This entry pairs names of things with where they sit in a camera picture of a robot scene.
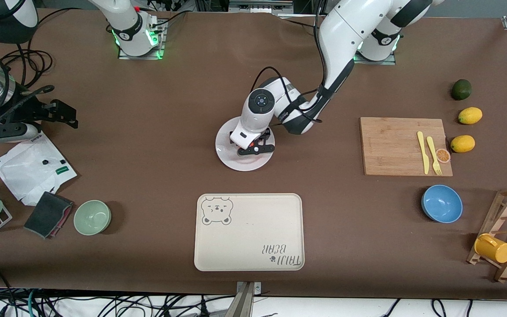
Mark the cream bear print tray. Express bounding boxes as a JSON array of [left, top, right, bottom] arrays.
[[194, 193, 305, 272]]

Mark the grey folded cloth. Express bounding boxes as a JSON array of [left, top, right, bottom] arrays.
[[23, 191, 74, 240]]

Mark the coiled black cable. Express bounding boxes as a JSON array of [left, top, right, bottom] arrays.
[[0, 8, 82, 86]]

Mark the yellow lemon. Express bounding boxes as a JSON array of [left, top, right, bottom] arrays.
[[458, 107, 483, 125], [450, 135, 476, 154]]

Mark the blue bowl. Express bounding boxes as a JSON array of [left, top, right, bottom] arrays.
[[421, 184, 463, 224]]

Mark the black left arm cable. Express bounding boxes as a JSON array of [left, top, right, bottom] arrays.
[[253, 0, 329, 124]]

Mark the pale green bowl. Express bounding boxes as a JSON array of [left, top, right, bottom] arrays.
[[73, 199, 112, 236]]

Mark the bamboo cutting board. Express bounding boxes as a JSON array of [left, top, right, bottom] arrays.
[[359, 117, 453, 177]]

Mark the white plastic bag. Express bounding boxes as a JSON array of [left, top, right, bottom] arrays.
[[0, 131, 78, 206]]

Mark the grey metal box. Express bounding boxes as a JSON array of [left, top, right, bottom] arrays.
[[228, 0, 294, 14]]

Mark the teal floor cable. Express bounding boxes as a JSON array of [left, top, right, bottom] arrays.
[[27, 288, 39, 317]]

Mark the yellow plastic fork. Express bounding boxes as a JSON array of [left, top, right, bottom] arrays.
[[426, 136, 443, 176]]

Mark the dark green lime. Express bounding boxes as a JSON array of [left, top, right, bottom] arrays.
[[451, 79, 472, 101]]

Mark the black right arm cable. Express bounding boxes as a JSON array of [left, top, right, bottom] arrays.
[[0, 85, 56, 106]]

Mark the white round plate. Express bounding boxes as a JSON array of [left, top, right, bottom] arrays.
[[215, 116, 276, 172]]

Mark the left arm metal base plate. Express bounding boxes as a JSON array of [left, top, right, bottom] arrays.
[[354, 52, 397, 66]]

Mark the yellow mug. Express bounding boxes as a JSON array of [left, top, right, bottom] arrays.
[[474, 233, 507, 264]]

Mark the yellow plastic knife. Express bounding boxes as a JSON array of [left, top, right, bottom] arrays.
[[417, 131, 430, 175]]

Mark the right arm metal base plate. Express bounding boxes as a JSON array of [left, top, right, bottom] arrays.
[[118, 20, 166, 60]]

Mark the wooden mug rack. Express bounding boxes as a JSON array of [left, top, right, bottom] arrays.
[[466, 186, 507, 283]]

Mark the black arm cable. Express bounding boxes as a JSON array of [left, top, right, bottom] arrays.
[[0, 85, 56, 106], [253, 0, 329, 124]]

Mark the black base cable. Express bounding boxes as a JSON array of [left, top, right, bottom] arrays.
[[278, 15, 324, 33], [148, 11, 188, 29]]

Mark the metal table clamp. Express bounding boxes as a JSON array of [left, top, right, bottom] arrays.
[[225, 281, 263, 317]]

